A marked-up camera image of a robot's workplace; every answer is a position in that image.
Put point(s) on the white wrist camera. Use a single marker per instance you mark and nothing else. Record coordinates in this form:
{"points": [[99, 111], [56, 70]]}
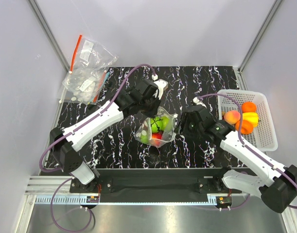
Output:
{"points": [[198, 104], [162, 85]]}

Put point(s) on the red yellow pomegranate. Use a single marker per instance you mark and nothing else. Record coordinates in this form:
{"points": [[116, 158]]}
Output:
{"points": [[156, 140]]}

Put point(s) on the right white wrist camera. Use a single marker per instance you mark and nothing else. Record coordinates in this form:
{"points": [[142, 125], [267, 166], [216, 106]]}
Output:
{"points": [[198, 104]]}

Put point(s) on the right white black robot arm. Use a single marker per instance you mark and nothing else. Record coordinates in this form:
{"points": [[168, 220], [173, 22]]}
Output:
{"points": [[274, 183]]}

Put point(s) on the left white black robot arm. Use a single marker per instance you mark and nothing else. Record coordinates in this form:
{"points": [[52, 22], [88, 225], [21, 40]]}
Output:
{"points": [[69, 141]]}

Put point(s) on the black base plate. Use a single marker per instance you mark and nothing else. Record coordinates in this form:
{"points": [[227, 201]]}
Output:
{"points": [[154, 185]]}

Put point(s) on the orange fruit lower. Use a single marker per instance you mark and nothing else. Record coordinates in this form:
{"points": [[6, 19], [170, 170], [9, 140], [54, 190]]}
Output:
{"points": [[246, 127]]}

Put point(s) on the clear bag with white dots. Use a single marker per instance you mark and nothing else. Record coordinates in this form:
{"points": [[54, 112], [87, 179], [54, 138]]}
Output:
{"points": [[167, 136]]}

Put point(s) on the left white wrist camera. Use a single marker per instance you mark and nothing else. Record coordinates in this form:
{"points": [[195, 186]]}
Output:
{"points": [[162, 85]]}

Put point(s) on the yellow bell pepper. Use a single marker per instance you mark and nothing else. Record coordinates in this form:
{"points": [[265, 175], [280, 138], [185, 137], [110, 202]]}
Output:
{"points": [[251, 117]]}

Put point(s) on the peach fruit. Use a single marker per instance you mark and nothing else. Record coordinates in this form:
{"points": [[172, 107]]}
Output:
{"points": [[232, 117]]}

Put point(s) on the clear bag with red zipper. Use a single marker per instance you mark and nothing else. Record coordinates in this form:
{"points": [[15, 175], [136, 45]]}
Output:
{"points": [[90, 54]]}

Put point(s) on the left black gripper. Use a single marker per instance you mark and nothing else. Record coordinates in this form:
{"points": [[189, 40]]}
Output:
{"points": [[152, 113]]}

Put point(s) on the clear bag with coloured zippers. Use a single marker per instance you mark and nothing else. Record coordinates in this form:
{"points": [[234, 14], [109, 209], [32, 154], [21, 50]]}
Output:
{"points": [[84, 85]]}

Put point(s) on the orange fruit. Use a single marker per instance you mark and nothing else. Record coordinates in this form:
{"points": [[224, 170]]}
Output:
{"points": [[246, 127], [248, 107]]}

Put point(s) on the white plastic basket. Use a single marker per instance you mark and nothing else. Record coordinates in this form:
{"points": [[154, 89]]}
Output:
{"points": [[263, 136]]}

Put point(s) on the green bell pepper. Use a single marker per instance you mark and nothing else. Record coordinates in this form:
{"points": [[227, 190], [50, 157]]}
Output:
{"points": [[156, 124]]}

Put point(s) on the black marble pattern mat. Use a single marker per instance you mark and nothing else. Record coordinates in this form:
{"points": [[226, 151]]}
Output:
{"points": [[116, 146]]}

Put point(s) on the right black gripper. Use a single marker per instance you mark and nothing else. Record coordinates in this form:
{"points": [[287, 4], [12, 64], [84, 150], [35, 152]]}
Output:
{"points": [[182, 129]]}

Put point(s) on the orange fruit top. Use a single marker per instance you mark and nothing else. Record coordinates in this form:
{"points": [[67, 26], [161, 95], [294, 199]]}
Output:
{"points": [[248, 107]]}

